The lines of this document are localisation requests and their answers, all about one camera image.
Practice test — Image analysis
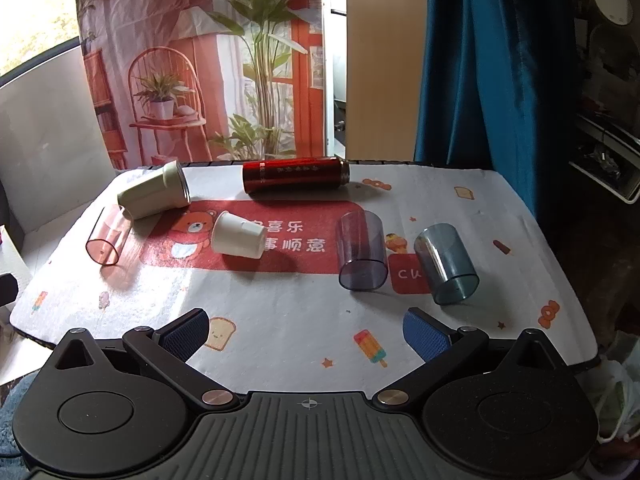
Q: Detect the blue curtain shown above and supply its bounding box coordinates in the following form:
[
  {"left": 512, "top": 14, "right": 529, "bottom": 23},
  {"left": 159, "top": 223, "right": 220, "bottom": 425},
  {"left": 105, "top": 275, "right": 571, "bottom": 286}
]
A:
[{"left": 414, "top": 0, "right": 578, "bottom": 233}]

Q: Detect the wooden door panel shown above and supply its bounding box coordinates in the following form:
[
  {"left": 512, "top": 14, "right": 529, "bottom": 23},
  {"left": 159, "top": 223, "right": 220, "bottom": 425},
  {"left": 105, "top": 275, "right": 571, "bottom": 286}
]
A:
[{"left": 344, "top": 0, "right": 432, "bottom": 164}]

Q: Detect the small white cup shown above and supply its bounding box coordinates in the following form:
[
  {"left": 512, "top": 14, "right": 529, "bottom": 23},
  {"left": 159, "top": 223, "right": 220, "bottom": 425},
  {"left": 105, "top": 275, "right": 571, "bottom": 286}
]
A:
[{"left": 211, "top": 210, "right": 268, "bottom": 260}]

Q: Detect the blue transparent cup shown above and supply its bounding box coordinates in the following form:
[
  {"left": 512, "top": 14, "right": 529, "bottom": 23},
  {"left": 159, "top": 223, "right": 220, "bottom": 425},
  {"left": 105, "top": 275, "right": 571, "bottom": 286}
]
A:
[{"left": 413, "top": 223, "right": 480, "bottom": 305}]

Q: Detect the white board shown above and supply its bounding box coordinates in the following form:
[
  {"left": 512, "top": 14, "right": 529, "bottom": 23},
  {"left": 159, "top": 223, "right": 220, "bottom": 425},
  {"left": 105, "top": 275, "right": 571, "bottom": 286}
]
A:
[{"left": 0, "top": 42, "right": 128, "bottom": 246}]

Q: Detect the white cluttered shelf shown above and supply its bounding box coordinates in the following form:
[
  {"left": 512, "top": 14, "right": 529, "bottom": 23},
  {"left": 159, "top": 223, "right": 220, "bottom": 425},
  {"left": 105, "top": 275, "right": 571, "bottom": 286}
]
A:
[{"left": 569, "top": 112, "right": 640, "bottom": 206}]

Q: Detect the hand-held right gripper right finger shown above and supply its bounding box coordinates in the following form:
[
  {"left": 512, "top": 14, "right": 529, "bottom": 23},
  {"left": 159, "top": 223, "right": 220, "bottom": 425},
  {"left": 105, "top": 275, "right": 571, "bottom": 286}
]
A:
[{"left": 372, "top": 307, "right": 572, "bottom": 412}]

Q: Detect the purple transparent cup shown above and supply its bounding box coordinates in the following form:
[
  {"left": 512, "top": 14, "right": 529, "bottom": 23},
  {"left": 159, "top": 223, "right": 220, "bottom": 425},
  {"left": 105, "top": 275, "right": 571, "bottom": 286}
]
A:
[{"left": 338, "top": 210, "right": 389, "bottom": 292}]

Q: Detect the printed plant wall cloth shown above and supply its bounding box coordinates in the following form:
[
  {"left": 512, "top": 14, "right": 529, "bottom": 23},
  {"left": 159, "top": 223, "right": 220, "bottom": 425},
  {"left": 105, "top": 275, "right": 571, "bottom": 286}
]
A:
[{"left": 74, "top": 0, "right": 327, "bottom": 170}]

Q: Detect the printed bear tablecloth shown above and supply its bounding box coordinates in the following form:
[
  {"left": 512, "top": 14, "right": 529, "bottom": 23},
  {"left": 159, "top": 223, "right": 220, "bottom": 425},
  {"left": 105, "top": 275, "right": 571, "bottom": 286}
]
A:
[{"left": 9, "top": 162, "right": 602, "bottom": 397}]

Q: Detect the pink transparent cup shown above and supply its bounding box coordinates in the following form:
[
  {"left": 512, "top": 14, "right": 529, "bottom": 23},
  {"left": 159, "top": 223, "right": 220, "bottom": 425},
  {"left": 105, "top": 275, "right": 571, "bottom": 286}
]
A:
[{"left": 85, "top": 204, "right": 134, "bottom": 266}]

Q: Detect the pale green cup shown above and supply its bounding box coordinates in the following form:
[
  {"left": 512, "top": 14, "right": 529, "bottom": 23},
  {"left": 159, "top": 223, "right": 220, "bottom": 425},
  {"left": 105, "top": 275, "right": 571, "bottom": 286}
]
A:
[{"left": 117, "top": 160, "right": 192, "bottom": 220}]

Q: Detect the black box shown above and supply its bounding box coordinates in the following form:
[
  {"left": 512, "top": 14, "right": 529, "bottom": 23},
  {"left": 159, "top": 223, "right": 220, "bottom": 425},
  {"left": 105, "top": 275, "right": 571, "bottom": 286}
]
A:
[{"left": 0, "top": 273, "right": 19, "bottom": 307}]

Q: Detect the white plastic bag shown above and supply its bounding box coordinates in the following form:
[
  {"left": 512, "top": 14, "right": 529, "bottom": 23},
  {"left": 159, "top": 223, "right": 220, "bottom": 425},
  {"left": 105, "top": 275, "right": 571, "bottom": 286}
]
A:
[{"left": 596, "top": 329, "right": 640, "bottom": 443}]

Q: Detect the red metal thermos cup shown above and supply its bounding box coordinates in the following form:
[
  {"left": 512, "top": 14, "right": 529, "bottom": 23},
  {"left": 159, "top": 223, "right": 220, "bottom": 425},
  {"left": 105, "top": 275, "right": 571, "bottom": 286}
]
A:
[{"left": 242, "top": 157, "right": 351, "bottom": 195}]

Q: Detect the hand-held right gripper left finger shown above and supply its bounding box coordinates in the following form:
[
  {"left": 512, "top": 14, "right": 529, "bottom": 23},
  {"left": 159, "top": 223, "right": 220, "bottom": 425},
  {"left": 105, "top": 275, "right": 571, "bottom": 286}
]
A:
[{"left": 52, "top": 308, "right": 241, "bottom": 414}]

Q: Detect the blue fluffy rug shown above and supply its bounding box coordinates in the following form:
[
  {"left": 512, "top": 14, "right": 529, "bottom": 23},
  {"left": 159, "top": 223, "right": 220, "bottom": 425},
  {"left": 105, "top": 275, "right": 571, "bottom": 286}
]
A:
[{"left": 0, "top": 372, "right": 53, "bottom": 461}]

